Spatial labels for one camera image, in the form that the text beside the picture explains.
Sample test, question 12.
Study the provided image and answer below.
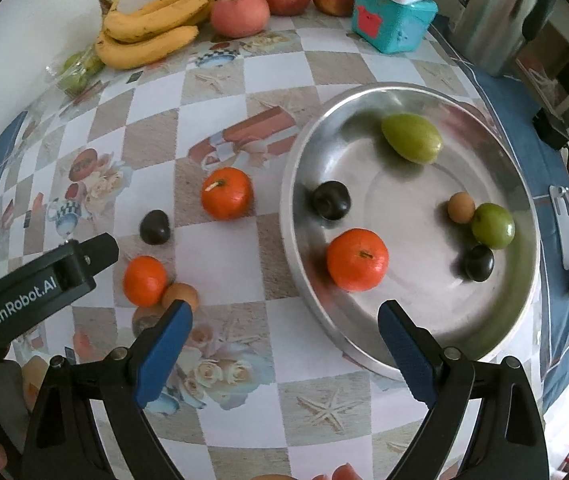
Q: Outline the orange tangerine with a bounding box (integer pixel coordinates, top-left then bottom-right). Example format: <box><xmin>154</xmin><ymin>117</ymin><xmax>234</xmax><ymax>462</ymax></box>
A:
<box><xmin>201</xmin><ymin>167</ymin><xmax>253</xmax><ymax>221</ymax></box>
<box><xmin>326</xmin><ymin>229</ymin><xmax>390</xmax><ymax>292</ymax></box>
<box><xmin>122</xmin><ymin>256</ymin><xmax>167</xmax><ymax>308</ymax></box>

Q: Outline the dark plum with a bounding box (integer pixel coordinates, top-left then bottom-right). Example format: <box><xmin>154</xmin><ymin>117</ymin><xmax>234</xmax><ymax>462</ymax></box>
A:
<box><xmin>139</xmin><ymin>209</ymin><xmax>172</xmax><ymax>246</ymax></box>
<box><xmin>312</xmin><ymin>181</ymin><xmax>352</xmax><ymax>221</ymax></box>
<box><xmin>463</xmin><ymin>245</ymin><xmax>495</xmax><ymax>282</ymax></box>

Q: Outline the green jujube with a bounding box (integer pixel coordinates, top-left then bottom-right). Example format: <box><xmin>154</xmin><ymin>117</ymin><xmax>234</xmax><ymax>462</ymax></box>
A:
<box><xmin>470</xmin><ymin>203</ymin><xmax>516</xmax><ymax>249</ymax></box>

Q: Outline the large green mango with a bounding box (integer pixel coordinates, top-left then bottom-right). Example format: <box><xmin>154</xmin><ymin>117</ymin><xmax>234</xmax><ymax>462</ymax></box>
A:
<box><xmin>381</xmin><ymin>113</ymin><xmax>443</xmax><ymax>165</ymax></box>

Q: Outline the clear bag of green fruits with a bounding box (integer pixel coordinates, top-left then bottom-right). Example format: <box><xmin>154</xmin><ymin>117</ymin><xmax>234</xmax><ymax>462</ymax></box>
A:
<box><xmin>46</xmin><ymin>44</ymin><xmax>104</xmax><ymax>98</ymax></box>

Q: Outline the blue tablecloth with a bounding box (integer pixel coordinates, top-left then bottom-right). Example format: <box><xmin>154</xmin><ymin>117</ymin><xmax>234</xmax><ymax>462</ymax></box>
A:
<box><xmin>429</xmin><ymin>14</ymin><xmax>569</xmax><ymax>416</ymax></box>

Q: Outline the checkered printed tablecloth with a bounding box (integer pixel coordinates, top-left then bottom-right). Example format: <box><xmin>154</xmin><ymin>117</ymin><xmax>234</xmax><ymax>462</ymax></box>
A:
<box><xmin>0</xmin><ymin>12</ymin><xmax>490</xmax><ymax>479</ymax></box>

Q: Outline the steel round basin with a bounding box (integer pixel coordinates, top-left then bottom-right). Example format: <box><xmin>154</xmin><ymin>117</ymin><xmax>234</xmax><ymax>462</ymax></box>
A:
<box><xmin>280</xmin><ymin>82</ymin><xmax>541</xmax><ymax>378</ymax></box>

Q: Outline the bottom yellow banana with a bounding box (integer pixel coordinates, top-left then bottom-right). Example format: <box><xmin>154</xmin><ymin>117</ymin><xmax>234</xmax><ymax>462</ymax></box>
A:
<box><xmin>94</xmin><ymin>26</ymin><xmax>199</xmax><ymax>70</ymax></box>

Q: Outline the middle yellow banana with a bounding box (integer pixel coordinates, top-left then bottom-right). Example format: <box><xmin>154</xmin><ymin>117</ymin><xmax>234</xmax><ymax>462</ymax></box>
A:
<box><xmin>102</xmin><ymin>0</ymin><xmax>212</xmax><ymax>44</ymax></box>

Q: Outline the black power adapter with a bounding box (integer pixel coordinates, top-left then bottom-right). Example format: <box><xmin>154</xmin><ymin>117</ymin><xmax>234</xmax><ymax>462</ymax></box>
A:
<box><xmin>532</xmin><ymin>108</ymin><xmax>569</xmax><ymax>151</ymax></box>

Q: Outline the pink apple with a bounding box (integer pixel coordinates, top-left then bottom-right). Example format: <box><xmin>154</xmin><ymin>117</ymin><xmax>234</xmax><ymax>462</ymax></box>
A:
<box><xmin>211</xmin><ymin>0</ymin><xmax>270</xmax><ymax>39</ymax></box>

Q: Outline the teal plastic box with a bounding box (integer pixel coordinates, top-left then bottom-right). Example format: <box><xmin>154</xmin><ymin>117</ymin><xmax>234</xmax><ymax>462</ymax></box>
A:
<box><xmin>352</xmin><ymin>0</ymin><xmax>439</xmax><ymax>54</ymax></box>

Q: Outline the steel thermos jug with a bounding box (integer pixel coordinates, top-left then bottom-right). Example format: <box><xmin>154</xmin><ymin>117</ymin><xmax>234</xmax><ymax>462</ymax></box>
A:
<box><xmin>449</xmin><ymin>0</ymin><xmax>556</xmax><ymax>77</ymax></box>

